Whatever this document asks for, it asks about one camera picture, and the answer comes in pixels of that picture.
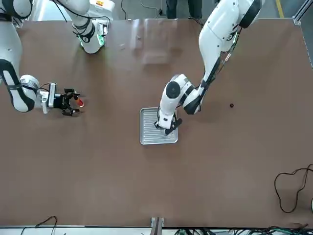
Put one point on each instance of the ribbed silver metal tray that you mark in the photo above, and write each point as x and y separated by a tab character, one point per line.
149	132

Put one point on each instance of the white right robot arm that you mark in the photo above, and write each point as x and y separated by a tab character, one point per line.
7	39

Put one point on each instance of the aluminium table edge rail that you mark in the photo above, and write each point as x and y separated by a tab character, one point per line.
305	36

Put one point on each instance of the small red oil bottle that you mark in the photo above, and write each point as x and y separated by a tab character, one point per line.
80	102

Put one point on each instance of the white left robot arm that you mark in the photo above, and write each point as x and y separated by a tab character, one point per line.
220	29

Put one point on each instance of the white cabinet with orange label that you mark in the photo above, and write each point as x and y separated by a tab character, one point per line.
102	5

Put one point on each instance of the aluminium profile post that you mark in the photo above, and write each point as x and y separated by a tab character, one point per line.
157	226

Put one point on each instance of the person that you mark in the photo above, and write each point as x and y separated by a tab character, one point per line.
195	7

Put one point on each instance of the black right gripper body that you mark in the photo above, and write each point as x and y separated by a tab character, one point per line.
60	101

